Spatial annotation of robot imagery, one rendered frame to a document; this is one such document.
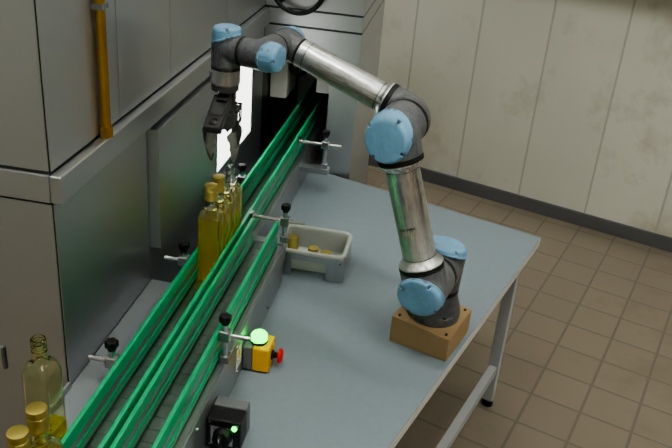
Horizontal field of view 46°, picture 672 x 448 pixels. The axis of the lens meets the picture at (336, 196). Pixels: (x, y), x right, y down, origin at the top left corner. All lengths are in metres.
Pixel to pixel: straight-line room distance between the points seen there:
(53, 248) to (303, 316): 0.87
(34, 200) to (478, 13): 3.45
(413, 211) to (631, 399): 1.86
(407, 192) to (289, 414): 0.61
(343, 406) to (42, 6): 1.15
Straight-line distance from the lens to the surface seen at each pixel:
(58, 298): 1.77
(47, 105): 1.59
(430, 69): 4.89
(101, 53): 1.73
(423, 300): 2.01
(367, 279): 2.52
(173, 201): 2.22
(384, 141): 1.85
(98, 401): 1.75
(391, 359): 2.20
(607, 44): 4.55
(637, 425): 3.45
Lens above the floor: 2.07
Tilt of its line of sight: 26 degrees down
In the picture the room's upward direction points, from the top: 5 degrees clockwise
